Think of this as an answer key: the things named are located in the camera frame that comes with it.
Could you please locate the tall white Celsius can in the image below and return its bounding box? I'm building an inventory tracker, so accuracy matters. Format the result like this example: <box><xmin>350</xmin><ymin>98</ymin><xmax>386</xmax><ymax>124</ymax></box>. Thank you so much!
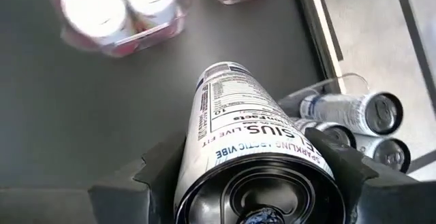
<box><xmin>298</xmin><ymin>91</ymin><xmax>405</xmax><ymax>138</ymax></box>
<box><xmin>352</xmin><ymin>134</ymin><xmax>412</xmax><ymax>174</ymax></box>
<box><xmin>173</xmin><ymin>61</ymin><xmax>347</xmax><ymax>224</ymax></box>
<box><xmin>292</xmin><ymin>118</ymin><xmax>358</xmax><ymax>150</ymax></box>

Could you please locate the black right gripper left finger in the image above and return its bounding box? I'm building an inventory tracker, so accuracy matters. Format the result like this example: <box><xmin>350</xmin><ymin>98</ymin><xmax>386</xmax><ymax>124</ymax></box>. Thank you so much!
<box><xmin>87</xmin><ymin>137</ymin><xmax>187</xmax><ymax>224</ymax></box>

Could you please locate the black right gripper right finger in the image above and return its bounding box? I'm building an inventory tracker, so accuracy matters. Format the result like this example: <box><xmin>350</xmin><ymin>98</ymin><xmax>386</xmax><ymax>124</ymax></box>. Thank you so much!
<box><xmin>304</xmin><ymin>127</ymin><xmax>422</xmax><ymax>224</ymax></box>

